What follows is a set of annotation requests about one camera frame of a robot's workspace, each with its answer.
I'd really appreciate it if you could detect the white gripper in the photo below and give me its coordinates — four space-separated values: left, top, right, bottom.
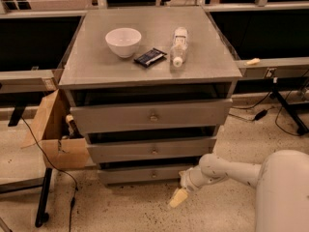
168 166 206 208

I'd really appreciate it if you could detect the grey bottom drawer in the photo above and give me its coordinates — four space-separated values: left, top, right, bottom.
98 164 193 185

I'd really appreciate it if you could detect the grey drawer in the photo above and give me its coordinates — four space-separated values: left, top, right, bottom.
98 164 193 185
70 99 232 133
88 136 216 163

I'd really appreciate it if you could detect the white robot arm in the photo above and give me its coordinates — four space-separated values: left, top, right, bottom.
169 150 309 232

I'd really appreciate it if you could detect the grey middle drawer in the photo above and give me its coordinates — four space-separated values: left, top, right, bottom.
88 136 216 163

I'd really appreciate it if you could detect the grey top drawer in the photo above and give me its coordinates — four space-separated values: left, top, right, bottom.
70 99 232 133

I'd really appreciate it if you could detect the grey drawer cabinet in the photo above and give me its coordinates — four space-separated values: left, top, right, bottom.
60 7 240 185

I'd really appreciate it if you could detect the brown cardboard box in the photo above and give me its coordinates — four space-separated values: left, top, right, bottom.
21 90 90 170

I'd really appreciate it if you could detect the black table leg left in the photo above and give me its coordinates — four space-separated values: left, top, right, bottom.
35 168 52 228

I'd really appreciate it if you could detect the dark blue snack packet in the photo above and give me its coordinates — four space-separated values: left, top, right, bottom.
134 48 166 68

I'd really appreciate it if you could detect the clear plastic water bottle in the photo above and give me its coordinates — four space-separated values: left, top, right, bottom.
170 27 188 68

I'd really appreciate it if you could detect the black stand leg right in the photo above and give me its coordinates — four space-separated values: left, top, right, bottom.
270 78 309 135

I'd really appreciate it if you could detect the small yellow foam piece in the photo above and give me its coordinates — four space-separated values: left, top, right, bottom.
245 58 261 66

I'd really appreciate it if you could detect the white ceramic bowl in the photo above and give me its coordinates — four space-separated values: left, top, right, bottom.
105 28 142 58

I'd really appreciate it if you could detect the black floor cable left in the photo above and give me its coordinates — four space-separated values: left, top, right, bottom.
20 116 79 232

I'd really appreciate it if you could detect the black power adapter cable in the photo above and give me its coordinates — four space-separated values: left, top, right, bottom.
228 91 276 122

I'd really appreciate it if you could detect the wall power outlet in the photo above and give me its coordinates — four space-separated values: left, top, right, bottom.
265 68 276 78

